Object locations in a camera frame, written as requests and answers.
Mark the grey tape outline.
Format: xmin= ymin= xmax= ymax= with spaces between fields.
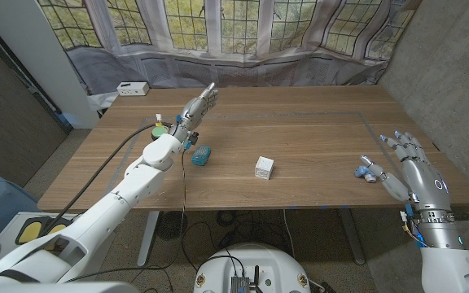
xmin=107 ymin=112 xmax=419 ymax=204

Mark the black floor cable tangle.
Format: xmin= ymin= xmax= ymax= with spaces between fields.
xmin=181 ymin=209 xmax=296 ymax=261

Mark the grey table leg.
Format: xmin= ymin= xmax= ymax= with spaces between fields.
xmin=337 ymin=208 xmax=366 ymax=265

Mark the thin black left wrist cable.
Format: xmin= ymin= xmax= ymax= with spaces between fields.
xmin=61 ymin=146 xmax=189 ymax=284

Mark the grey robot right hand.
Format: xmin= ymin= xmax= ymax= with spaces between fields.
xmin=359 ymin=130 xmax=464 ymax=250

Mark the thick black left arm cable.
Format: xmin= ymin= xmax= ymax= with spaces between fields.
xmin=38 ymin=121 xmax=174 ymax=237

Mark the green round disc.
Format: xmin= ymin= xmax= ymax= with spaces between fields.
xmin=151 ymin=125 xmax=169 ymax=142

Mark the white outlet box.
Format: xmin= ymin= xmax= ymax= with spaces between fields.
xmin=116 ymin=81 xmax=151 ymax=97

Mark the black yellow foot pedal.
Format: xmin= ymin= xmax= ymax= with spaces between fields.
xmin=15 ymin=216 xmax=75 ymax=246

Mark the white cube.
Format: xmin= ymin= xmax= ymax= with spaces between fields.
xmin=254 ymin=155 xmax=275 ymax=181

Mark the teal toy phone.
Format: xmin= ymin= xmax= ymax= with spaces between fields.
xmin=191 ymin=145 xmax=212 ymax=167

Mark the grey finned electronics module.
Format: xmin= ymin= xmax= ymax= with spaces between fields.
xmin=229 ymin=275 xmax=252 ymax=293

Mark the white robot torso edge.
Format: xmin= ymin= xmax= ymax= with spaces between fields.
xmin=0 ymin=280 xmax=140 ymax=293

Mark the round black floor fan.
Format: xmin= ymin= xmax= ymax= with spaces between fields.
xmin=156 ymin=210 xmax=189 ymax=240

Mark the white partition panel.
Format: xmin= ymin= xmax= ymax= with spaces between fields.
xmin=0 ymin=0 xmax=99 ymax=129

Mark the white flat floor panel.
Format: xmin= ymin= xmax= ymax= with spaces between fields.
xmin=0 ymin=211 xmax=117 ymax=282

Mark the blue toy camera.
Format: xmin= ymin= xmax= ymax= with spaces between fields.
xmin=354 ymin=165 xmax=378 ymax=184

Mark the white table leg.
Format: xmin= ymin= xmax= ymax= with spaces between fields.
xmin=137 ymin=210 xmax=160 ymax=265

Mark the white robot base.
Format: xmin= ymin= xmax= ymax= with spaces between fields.
xmin=192 ymin=243 xmax=312 ymax=293

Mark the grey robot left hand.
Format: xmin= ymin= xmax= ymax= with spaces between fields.
xmin=170 ymin=82 xmax=220 ymax=142

